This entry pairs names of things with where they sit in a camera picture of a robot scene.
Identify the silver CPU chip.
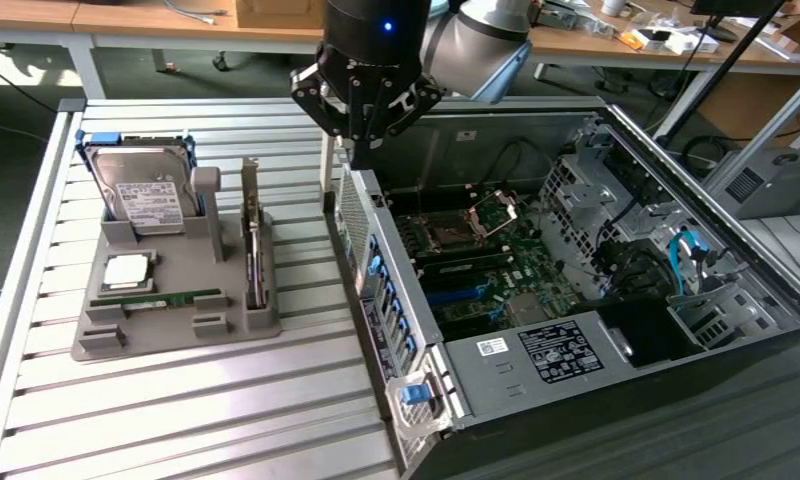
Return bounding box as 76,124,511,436
102,254,151,289

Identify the aluminium profile frame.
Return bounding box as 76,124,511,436
702,82,800,201

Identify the grey computer tower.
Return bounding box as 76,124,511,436
702,147,800,221

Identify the metal socket cover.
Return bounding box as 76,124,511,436
469,189,521,239

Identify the wooden office desk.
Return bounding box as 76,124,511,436
0,0,327,99
529,0,800,146

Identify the green RAM stick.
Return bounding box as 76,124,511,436
90,288,222,311

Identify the hard disk in blue carrier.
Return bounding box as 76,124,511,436
74,128,205,236

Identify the grey chipset heatsink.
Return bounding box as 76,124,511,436
505,294,552,324

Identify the metal disk bay cage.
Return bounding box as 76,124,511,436
538,124,681,251

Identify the grey power supply unit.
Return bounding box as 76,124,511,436
438,312,634,419

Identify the grey plastic parts rack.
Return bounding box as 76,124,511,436
70,167,285,362

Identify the graphics card with black shroud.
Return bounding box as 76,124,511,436
238,157,271,309

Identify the white cable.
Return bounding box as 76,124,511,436
161,0,231,24

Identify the blue wire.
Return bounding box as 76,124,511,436
665,224,712,296

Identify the brown cardboard box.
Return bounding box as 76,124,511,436
231,0,326,29

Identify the open grey PC case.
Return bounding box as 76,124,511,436
319,97,800,480

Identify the CPU socket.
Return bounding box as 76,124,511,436
425,212,487,251

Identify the black slanted pole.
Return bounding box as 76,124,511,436
652,0,792,146

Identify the black computer monitor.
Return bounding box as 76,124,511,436
689,0,785,41

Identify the black RAM stick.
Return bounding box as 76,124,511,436
417,252,514,281

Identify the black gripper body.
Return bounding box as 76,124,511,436
315,0,433,109

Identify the green motherboard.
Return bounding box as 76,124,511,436
389,209,588,336

